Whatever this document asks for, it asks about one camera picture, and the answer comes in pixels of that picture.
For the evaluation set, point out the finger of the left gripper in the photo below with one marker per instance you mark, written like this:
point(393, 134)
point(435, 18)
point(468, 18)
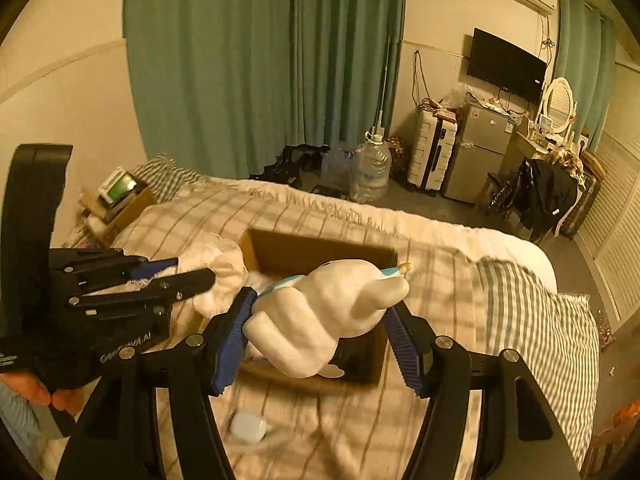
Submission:
point(148, 269)
point(180, 286)

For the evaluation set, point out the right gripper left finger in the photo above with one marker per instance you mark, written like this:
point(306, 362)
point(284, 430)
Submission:
point(118, 436)

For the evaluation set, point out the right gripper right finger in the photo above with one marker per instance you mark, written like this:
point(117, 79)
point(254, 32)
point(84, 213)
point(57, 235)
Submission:
point(518, 437)

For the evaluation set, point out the white lace cloth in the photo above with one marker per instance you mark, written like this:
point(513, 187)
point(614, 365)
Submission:
point(207, 250)

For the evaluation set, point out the light blue earbud case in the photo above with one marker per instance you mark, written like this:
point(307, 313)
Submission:
point(248, 428)

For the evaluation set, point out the white plush toy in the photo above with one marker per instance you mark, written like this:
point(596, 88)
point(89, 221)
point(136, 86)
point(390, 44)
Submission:
point(296, 324)

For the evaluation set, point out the person left hand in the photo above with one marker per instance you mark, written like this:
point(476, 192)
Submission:
point(30, 388)

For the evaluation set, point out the bedside box with books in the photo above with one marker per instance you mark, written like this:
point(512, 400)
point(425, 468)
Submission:
point(120, 200)

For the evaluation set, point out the checked pillow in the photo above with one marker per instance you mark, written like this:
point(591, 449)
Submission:
point(165, 178)

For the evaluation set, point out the brown cardboard box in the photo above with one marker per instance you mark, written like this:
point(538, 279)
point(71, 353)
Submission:
point(271, 257)

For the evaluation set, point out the grey checked duvet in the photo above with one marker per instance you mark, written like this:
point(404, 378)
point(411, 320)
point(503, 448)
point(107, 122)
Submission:
point(554, 333)

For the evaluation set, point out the plaid beige blanket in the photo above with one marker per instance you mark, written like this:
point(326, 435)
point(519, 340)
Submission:
point(336, 404)

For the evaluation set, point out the black bag on floor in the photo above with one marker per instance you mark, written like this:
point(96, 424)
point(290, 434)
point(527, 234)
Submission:
point(291, 163)

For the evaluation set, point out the white louvered wardrobe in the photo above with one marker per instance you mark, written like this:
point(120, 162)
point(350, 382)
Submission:
point(610, 231)

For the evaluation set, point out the green curtain left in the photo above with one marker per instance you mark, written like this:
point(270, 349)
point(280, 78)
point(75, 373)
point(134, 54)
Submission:
point(223, 86)

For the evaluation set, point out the green curtain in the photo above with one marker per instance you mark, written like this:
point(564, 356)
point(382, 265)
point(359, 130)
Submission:
point(585, 57)
point(223, 86)

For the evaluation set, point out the large clear water jug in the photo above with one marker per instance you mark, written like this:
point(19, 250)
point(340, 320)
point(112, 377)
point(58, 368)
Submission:
point(370, 169)

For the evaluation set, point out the black jacket on chair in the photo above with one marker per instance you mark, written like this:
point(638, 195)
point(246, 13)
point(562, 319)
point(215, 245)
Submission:
point(543, 195)

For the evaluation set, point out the silver mini fridge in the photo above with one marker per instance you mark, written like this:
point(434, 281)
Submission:
point(480, 146)

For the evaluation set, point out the white suitcase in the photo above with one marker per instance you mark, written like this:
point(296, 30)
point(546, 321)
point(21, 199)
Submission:
point(432, 148)

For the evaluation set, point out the white oval vanity mirror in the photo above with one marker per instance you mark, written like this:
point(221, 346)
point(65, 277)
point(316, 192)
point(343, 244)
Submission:
point(557, 108)

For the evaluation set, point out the green curtain right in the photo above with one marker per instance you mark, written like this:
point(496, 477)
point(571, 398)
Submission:
point(585, 57)

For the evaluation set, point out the black wall television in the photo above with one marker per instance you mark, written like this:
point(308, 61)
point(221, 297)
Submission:
point(506, 66)

